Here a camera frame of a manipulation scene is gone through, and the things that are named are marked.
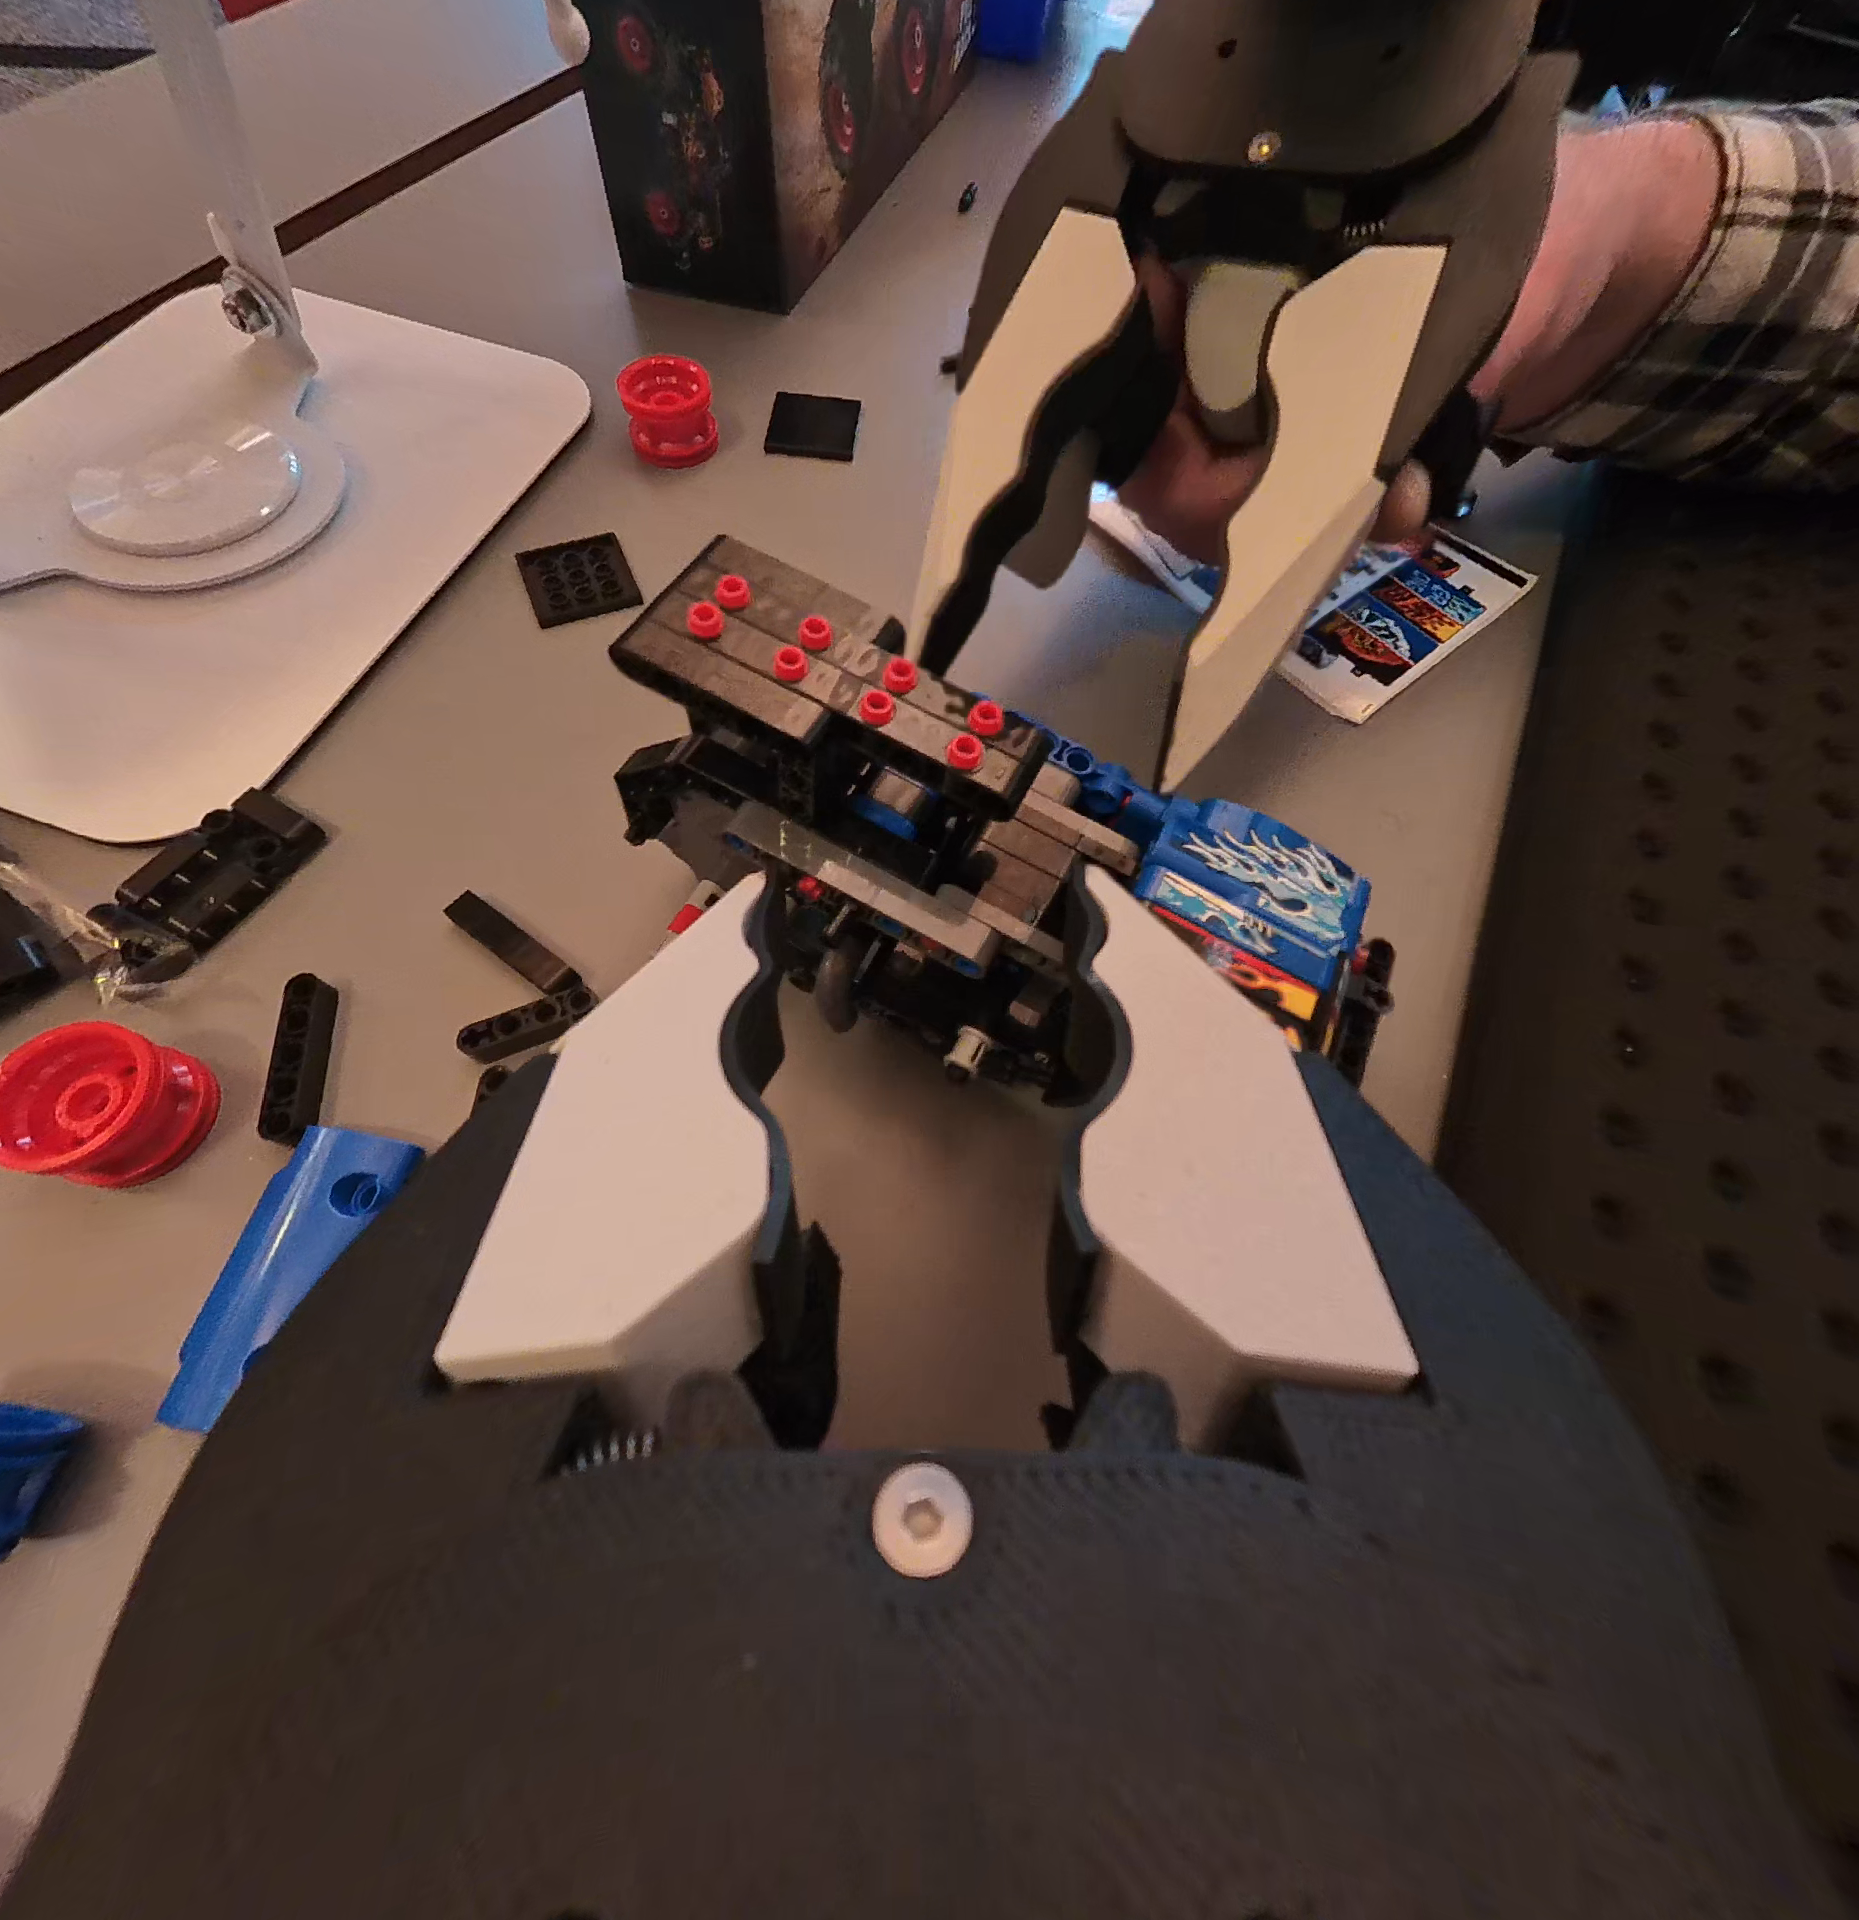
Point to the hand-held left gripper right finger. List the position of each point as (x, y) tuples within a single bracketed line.
[(1244, 1201)]

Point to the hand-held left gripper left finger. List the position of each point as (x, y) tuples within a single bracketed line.
[(614, 1201)]

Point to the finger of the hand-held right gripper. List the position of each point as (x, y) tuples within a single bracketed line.
[(1020, 390), (1334, 450)]

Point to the toy brick truck model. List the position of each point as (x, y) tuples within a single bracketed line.
[(810, 661)]

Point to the blue curved panel piece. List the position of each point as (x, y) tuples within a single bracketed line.
[(268, 1290)]

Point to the blue skull sticker panel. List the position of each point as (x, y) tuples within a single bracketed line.
[(1110, 781)]

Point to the person's right forearm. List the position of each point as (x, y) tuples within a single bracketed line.
[(1769, 300)]

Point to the person's right hand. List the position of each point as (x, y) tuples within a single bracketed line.
[(1603, 255)]

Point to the long thin black beam piece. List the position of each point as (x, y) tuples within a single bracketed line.
[(490, 1082)]

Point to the colourful sticker sheet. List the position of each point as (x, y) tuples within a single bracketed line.
[(1410, 615)]

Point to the black angled beam piece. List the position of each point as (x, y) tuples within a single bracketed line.
[(532, 1013)]

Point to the small black tile piece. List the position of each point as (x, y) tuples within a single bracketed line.
[(812, 429)]

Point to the blue storage bin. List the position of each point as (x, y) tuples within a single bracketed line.
[(1020, 22)]

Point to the red wheel rim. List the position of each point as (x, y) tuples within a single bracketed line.
[(74, 1102), (662, 404)]

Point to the black toy set box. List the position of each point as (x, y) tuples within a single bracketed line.
[(750, 151)]

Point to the black square plate piece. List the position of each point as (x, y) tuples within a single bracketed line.
[(576, 583)]

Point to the black studded plate piece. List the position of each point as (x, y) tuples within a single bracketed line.
[(224, 863)]

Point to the small clear parts bag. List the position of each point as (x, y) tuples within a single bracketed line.
[(126, 960)]

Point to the white book stand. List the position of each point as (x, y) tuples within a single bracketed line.
[(418, 450)]

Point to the black cylinder brick piece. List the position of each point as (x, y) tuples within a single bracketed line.
[(6, 960)]

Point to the blue wheel rim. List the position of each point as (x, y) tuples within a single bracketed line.
[(14, 1479)]

